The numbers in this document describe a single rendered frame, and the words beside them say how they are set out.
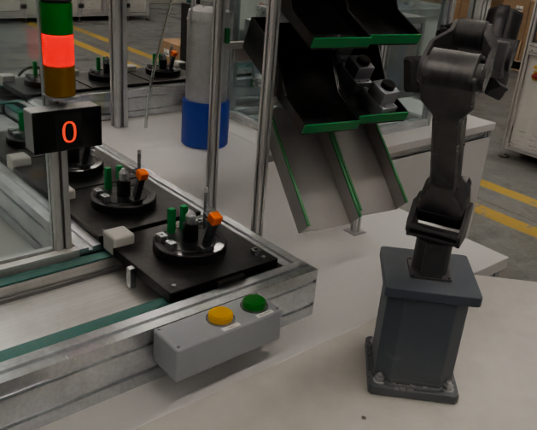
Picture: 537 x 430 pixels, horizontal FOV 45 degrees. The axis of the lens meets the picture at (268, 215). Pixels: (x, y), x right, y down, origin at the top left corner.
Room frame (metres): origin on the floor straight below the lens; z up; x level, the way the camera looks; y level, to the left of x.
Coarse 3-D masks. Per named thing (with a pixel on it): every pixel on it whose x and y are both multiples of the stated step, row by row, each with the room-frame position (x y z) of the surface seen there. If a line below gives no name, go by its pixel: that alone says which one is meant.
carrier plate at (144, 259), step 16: (176, 224) 1.22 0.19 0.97; (144, 240) 1.14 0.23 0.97; (240, 240) 1.17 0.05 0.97; (128, 256) 1.06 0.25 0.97; (144, 256) 1.07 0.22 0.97; (224, 256) 1.10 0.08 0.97; (240, 256) 1.10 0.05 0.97; (256, 256) 1.11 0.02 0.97; (272, 256) 1.11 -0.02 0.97; (144, 272) 1.01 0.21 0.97; (160, 272) 1.01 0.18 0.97; (176, 272) 1.02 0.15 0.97; (192, 272) 1.02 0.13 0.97; (208, 272) 1.03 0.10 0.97; (224, 272) 1.03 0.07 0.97; (240, 272) 1.05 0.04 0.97; (256, 272) 1.07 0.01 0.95; (160, 288) 0.97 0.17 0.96; (176, 288) 0.96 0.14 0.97; (192, 288) 0.98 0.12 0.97; (208, 288) 1.00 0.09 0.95
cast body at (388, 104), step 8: (376, 80) 1.36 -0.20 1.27; (384, 80) 1.35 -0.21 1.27; (376, 88) 1.34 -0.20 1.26; (384, 88) 1.33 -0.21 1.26; (392, 88) 1.33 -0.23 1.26; (368, 96) 1.36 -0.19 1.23; (376, 96) 1.34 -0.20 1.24; (384, 96) 1.32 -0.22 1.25; (392, 96) 1.34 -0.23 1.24; (368, 104) 1.36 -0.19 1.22; (376, 104) 1.34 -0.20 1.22; (384, 104) 1.34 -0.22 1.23; (392, 104) 1.35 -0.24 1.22; (376, 112) 1.34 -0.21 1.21; (384, 112) 1.33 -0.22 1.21; (392, 112) 1.35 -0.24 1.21
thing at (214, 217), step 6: (204, 216) 1.07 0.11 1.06; (210, 216) 1.05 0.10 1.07; (216, 216) 1.05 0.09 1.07; (210, 222) 1.05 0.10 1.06; (216, 222) 1.05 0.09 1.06; (210, 228) 1.06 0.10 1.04; (216, 228) 1.06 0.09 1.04; (210, 234) 1.06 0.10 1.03; (204, 240) 1.07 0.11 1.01; (210, 240) 1.07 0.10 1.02; (204, 246) 1.07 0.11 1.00; (210, 246) 1.08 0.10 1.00
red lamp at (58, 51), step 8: (48, 40) 1.05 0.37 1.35; (56, 40) 1.05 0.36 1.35; (64, 40) 1.06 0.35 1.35; (72, 40) 1.07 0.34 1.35; (48, 48) 1.05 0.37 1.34; (56, 48) 1.05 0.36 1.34; (64, 48) 1.06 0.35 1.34; (72, 48) 1.07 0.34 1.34; (48, 56) 1.05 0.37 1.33; (56, 56) 1.05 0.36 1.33; (64, 56) 1.06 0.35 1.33; (72, 56) 1.07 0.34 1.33; (48, 64) 1.05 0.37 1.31; (56, 64) 1.05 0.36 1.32; (64, 64) 1.06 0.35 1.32; (72, 64) 1.07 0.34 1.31
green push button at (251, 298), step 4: (248, 296) 0.96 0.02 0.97; (252, 296) 0.96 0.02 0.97; (256, 296) 0.96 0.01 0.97; (260, 296) 0.96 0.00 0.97; (244, 300) 0.94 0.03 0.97; (248, 300) 0.94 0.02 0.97; (252, 300) 0.94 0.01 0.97; (256, 300) 0.94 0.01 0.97; (260, 300) 0.95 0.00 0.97; (264, 300) 0.95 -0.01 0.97; (244, 304) 0.93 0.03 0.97; (248, 304) 0.93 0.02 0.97; (252, 304) 0.93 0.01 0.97; (256, 304) 0.93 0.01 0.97; (260, 304) 0.93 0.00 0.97; (264, 304) 0.94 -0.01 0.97; (248, 308) 0.93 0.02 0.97; (252, 308) 0.93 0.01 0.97; (256, 308) 0.93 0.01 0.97; (260, 308) 0.93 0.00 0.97; (264, 308) 0.94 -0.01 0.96
